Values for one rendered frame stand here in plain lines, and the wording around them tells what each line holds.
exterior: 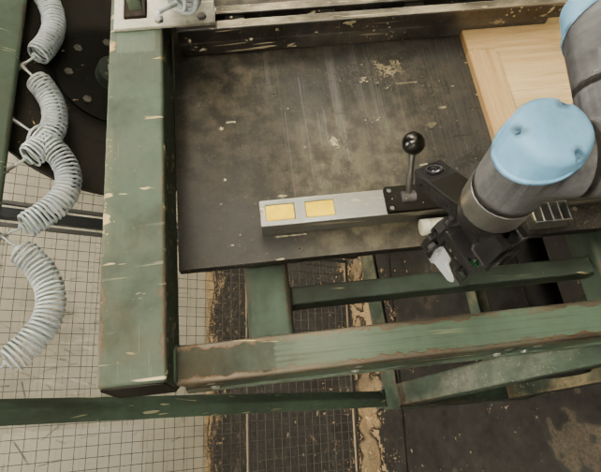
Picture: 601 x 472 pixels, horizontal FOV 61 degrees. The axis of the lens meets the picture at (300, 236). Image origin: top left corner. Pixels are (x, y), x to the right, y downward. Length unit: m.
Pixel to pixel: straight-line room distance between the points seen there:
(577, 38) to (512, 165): 0.17
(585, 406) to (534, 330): 1.58
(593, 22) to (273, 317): 0.62
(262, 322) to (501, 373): 0.94
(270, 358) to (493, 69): 0.74
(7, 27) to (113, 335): 1.08
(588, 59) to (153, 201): 0.62
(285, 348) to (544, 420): 1.88
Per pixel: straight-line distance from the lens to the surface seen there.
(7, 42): 1.65
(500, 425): 2.71
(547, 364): 1.59
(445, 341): 0.85
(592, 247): 1.11
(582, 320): 0.94
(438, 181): 0.69
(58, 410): 1.31
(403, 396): 1.97
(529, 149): 0.49
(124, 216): 0.87
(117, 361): 0.80
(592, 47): 0.62
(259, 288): 0.93
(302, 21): 1.11
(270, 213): 0.90
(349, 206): 0.91
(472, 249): 0.67
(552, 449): 2.57
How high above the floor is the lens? 2.12
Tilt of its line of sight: 31 degrees down
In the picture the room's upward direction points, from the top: 82 degrees counter-clockwise
